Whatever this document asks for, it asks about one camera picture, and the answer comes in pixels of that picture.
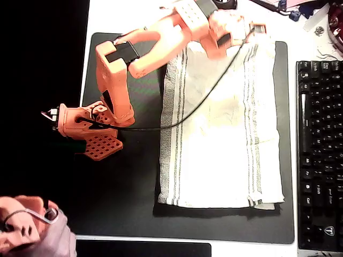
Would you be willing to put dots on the red round container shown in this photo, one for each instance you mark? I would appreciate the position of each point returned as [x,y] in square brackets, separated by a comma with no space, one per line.
[336,24]

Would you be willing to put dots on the white plastic strip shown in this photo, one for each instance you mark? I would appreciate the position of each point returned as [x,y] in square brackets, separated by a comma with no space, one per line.
[316,18]

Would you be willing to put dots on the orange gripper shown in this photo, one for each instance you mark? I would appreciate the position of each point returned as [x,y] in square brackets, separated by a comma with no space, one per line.
[240,30]

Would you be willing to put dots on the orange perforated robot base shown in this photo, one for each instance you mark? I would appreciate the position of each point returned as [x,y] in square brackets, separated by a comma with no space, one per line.
[104,146]

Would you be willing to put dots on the large black desk mat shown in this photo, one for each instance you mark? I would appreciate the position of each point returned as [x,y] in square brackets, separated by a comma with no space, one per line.
[134,182]

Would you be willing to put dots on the person's hand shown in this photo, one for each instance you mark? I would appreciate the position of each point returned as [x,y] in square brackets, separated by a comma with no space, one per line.
[57,238]

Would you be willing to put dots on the black computer keyboard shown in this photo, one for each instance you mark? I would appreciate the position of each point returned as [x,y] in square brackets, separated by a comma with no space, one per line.
[321,160]

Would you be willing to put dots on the pink paper sheet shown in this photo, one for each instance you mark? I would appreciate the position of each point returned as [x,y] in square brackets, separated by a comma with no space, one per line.
[273,4]

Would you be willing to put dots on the round black clear-rimmed object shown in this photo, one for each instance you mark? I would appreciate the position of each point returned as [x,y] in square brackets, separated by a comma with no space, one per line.
[226,3]

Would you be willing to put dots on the small blue plastic part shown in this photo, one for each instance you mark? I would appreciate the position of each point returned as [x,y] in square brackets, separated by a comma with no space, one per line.
[294,15]

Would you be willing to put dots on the white striped towel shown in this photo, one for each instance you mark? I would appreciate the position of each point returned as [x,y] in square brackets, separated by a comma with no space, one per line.
[214,150]

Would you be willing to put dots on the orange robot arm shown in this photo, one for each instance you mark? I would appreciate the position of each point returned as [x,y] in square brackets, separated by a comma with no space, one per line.
[113,80]

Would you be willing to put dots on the dark green clamp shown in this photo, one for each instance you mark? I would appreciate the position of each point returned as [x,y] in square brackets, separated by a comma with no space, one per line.
[67,146]

